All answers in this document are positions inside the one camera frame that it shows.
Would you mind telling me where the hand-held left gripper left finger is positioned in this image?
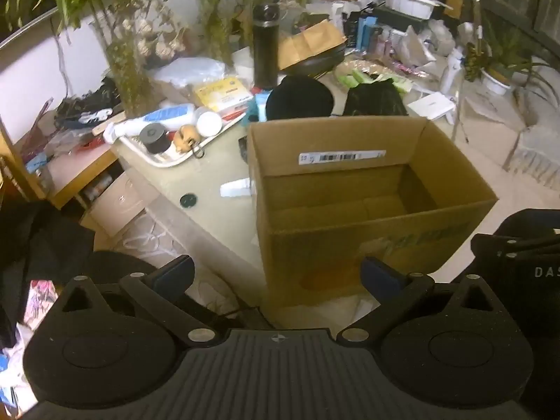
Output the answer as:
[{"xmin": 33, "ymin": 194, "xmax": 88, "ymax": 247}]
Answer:
[{"xmin": 56, "ymin": 254, "xmax": 222, "ymax": 348}]

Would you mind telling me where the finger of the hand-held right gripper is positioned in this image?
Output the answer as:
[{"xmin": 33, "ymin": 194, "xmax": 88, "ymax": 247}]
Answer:
[{"xmin": 471, "ymin": 233, "xmax": 556, "ymax": 260}]

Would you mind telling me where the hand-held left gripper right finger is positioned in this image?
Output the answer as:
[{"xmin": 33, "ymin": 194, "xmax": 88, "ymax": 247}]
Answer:
[{"xmin": 336, "ymin": 256, "xmax": 505, "ymax": 346}]

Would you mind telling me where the large brown cardboard box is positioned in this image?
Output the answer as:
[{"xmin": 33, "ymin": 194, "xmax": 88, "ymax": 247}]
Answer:
[{"xmin": 247, "ymin": 116, "xmax": 499, "ymax": 309}]

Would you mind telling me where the black cloth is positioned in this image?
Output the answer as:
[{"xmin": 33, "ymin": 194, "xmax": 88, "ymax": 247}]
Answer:
[{"xmin": 342, "ymin": 79, "xmax": 410, "ymax": 117}]

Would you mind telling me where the black round hat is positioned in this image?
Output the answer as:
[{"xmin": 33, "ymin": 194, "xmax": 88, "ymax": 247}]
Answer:
[{"xmin": 266, "ymin": 75, "xmax": 334, "ymax": 121}]

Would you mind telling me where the beige storage box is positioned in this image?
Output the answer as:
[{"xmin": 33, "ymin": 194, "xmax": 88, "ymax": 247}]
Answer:
[{"xmin": 81, "ymin": 175, "xmax": 147, "ymax": 237}]

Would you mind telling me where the white tray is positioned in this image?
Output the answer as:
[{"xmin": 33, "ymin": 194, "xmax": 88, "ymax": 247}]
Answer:
[{"xmin": 118, "ymin": 109, "xmax": 248, "ymax": 169}]

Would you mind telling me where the black clothing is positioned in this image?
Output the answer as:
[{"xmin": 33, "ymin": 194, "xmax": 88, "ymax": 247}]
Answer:
[{"xmin": 0, "ymin": 201, "xmax": 95, "ymax": 346}]

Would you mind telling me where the colourful magazine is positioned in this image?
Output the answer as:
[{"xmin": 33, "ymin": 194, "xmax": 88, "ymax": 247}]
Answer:
[{"xmin": 24, "ymin": 278, "xmax": 60, "ymax": 329}]

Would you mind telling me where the wooden shelf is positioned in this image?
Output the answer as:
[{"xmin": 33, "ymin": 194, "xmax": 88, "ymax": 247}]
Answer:
[{"xmin": 0, "ymin": 109, "xmax": 127, "ymax": 211}]

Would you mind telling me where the black jar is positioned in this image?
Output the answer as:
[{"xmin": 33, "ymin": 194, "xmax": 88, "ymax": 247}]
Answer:
[{"xmin": 139, "ymin": 123, "xmax": 171, "ymax": 154}]

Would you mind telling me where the wooden figurine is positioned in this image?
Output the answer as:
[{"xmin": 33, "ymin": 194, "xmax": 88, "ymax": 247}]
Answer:
[{"xmin": 173, "ymin": 125, "xmax": 204, "ymax": 158}]

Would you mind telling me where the white round jar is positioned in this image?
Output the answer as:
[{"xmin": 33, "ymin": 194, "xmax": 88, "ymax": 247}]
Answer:
[{"xmin": 195, "ymin": 107, "xmax": 223, "ymax": 137}]

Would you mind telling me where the white and blue bottle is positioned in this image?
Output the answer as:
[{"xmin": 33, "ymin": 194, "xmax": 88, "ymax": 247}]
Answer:
[{"xmin": 105, "ymin": 103, "xmax": 196, "ymax": 143}]

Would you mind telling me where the potted plant in white pot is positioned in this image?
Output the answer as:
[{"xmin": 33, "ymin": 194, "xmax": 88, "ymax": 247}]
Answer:
[{"xmin": 464, "ymin": 17, "xmax": 560, "ymax": 110}]

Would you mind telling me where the white spray bottle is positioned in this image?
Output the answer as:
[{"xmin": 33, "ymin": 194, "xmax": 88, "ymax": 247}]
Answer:
[{"xmin": 439, "ymin": 46, "xmax": 464, "ymax": 93}]

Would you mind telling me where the black and white printed bag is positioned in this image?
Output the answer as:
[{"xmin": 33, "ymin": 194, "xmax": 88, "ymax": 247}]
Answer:
[{"xmin": 57, "ymin": 76, "xmax": 123, "ymax": 130}]

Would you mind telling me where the yellow box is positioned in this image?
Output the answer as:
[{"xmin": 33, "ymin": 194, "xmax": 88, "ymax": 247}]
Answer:
[{"xmin": 194, "ymin": 76, "xmax": 254, "ymax": 114}]

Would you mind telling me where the bamboo plant with dried flowers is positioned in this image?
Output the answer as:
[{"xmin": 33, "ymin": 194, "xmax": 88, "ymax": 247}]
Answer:
[{"xmin": 0, "ymin": 0, "xmax": 193, "ymax": 117}]

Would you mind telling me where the clear glass plate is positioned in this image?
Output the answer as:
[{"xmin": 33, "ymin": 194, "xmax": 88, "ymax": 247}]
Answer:
[{"xmin": 335, "ymin": 59, "xmax": 414, "ymax": 92}]

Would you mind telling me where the crumpled white bag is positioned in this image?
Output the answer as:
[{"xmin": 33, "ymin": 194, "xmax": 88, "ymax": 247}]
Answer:
[{"xmin": 394, "ymin": 26, "xmax": 438, "ymax": 66}]

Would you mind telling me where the grey white plastic bag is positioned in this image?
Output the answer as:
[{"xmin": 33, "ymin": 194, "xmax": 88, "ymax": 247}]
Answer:
[{"xmin": 431, "ymin": 20, "xmax": 458, "ymax": 55}]

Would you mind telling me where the black pan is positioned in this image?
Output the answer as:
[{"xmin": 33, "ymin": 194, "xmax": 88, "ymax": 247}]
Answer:
[{"xmin": 280, "ymin": 46, "xmax": 346, "ymax": 77}]

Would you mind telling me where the black thermos bottle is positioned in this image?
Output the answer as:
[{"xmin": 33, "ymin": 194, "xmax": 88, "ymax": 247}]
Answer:
[{"xmin": 252, "ymin": 3, "xmax": 281, "ymax": 89}]

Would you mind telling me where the brown paper bag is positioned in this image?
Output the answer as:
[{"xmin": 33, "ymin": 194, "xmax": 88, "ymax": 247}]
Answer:
[{"xmin": 279, "ymin": 20, "xmax": 346, "ymax": 71}]

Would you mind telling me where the blue carton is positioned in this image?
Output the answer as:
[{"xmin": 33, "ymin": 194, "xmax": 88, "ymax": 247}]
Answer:
[{"xmin": 356, "ymin": 15, "xmax": 379, "ymax": 51}]

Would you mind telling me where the black box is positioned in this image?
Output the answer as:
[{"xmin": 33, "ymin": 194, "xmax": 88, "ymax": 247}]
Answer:
[{"xmin": 374, "ymin": 6, "xmax": 432, "ymax": 31}]

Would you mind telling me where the black cable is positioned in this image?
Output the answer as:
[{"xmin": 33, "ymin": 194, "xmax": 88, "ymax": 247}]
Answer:
[{"xmin": 175, "ymin": 297, "xmax": 272, "ymax": 329}]

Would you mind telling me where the curved metal rail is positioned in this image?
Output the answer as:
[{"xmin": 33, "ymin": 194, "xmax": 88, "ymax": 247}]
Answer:
[{"xmin": 0, "ymin": 6, "xmax": 62, "ymax": 49}]

